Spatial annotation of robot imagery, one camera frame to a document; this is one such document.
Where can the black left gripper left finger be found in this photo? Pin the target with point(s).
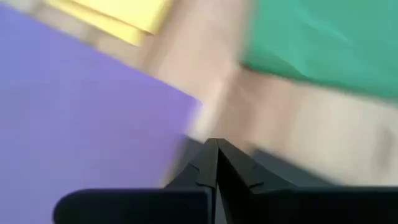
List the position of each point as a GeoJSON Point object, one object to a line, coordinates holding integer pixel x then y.
{"type": "Point", "coordinates": [140, 207]}

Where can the green paper sheet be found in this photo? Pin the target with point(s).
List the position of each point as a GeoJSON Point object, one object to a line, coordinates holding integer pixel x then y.
{"type": "Point", "coordinates": [326, 40]}

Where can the yellow paper sheet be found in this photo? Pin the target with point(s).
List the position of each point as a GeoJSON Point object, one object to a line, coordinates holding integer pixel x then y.
{"type": "Point", "coordinates": [102, 25]}
{"type": "Point", "coordinates": [130, 12]}

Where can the purple paper sheet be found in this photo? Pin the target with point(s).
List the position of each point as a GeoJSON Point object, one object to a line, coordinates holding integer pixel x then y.
{"type": "Point", "coordinates": [77, 124]}

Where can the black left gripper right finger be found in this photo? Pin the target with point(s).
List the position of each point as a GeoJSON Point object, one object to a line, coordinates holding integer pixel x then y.
{"type": "Point", "coordinates": [295, 207]}

